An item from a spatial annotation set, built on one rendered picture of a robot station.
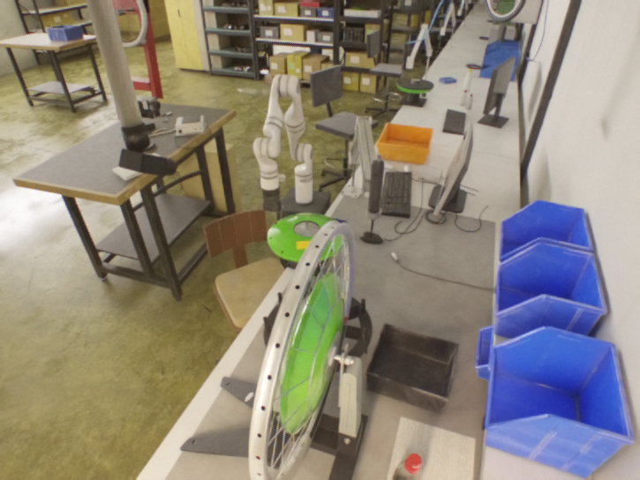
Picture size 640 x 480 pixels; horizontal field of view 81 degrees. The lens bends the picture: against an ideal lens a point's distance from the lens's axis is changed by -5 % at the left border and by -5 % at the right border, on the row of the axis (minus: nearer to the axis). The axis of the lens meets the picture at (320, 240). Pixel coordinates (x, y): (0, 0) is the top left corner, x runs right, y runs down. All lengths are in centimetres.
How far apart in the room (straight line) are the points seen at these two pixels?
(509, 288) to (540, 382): 31
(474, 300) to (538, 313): 62
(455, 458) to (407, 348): 36
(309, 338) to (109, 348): 225
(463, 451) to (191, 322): 198
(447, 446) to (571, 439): 47
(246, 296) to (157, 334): 96
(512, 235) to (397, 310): 48
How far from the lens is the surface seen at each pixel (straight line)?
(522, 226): 137
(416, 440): 123
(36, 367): 296
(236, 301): 195
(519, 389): 101
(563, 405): 103
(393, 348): 138
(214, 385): 132
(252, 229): 210
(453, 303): 157
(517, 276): 120
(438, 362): 138
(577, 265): 118
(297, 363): 66
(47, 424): 266
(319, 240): 65
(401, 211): 197
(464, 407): 131
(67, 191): 247
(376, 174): 117
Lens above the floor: 200
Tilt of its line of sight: 38 degrees down
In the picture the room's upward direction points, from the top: straight up
